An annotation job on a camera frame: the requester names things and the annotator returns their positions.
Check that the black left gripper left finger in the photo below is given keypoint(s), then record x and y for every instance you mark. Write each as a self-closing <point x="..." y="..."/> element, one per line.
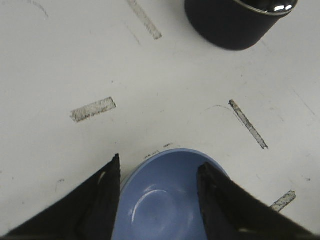
<point x="87" y="213"/>

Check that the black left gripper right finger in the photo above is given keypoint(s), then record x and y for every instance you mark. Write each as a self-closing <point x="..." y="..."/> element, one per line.
<point x="230" y="213"/>

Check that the blue bowl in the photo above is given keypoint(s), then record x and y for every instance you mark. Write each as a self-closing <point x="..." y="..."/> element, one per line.
<point x="159" y="199"/>

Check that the dark blue saucepan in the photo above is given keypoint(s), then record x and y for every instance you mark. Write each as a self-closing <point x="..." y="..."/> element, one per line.
<point x="227" y="24"/>

